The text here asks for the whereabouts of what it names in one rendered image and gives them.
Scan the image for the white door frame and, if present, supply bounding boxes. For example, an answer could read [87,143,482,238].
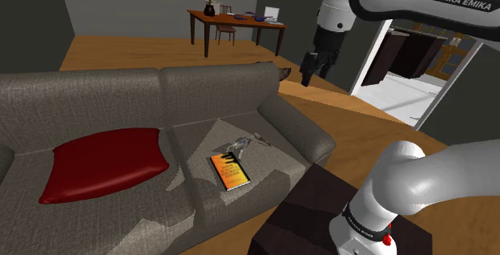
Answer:
[349,18,486,132]

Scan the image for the brown wooden chair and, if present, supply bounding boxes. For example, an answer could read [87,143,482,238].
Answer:
[214,4,238,47]

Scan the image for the grey fabric sofa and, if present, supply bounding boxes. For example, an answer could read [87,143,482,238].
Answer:
[0,61,337,255]

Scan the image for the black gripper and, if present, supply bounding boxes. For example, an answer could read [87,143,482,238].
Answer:
[299,25,345,88]

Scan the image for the brown wooden table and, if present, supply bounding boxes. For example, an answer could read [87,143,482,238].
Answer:
[187,0,288,59]

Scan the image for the grey eyeglasses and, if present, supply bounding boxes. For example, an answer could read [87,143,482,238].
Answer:
[225,132,272,160]

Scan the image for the orange book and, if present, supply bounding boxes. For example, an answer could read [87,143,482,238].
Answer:
[209,151,252,193]

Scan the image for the red cushion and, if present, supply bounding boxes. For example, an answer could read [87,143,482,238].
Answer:
[38,127,171,204]

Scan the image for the dark kitchen cabinet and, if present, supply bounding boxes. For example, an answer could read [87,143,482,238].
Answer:
[361,27,449,87]

